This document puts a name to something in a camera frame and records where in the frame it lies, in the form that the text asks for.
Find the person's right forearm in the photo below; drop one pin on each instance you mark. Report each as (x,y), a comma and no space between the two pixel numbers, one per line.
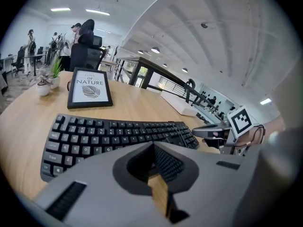
(270,128)

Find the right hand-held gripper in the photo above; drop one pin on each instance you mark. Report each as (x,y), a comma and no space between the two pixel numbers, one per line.
(240,120)

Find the black coat rack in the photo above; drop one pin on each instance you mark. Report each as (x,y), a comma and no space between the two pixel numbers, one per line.
(116,49)

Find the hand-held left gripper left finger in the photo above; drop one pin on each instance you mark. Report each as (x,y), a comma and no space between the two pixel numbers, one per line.
(94,188)

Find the black framed leaf picture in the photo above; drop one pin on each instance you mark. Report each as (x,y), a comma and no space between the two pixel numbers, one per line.
(89,89)

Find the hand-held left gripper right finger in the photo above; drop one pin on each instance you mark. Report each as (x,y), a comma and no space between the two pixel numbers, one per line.
(213,185)

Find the white rectangular box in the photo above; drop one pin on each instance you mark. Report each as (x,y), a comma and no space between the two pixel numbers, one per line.
(178,103)

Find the green grass plant white pot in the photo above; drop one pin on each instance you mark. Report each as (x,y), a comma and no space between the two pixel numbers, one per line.
(56,74)

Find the wooden desk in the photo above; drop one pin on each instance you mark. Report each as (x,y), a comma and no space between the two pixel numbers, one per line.
(135,100)

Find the black keyboard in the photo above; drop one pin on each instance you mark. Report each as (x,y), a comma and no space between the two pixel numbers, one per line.
(94,136)

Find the long ceiling light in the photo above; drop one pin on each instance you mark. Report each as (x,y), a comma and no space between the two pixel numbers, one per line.
(60,9)
(97,12)

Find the black mesh office chair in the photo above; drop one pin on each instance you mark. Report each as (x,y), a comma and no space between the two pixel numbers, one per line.
(82,55)

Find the black metal railing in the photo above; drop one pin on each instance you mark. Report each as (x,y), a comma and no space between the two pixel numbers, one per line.
(170,78)

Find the small succulent in white pot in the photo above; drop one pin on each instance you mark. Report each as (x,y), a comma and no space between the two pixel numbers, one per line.
(43,87)

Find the square ceiling panel light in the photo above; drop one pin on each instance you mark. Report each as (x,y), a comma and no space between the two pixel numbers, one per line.
(265,101)

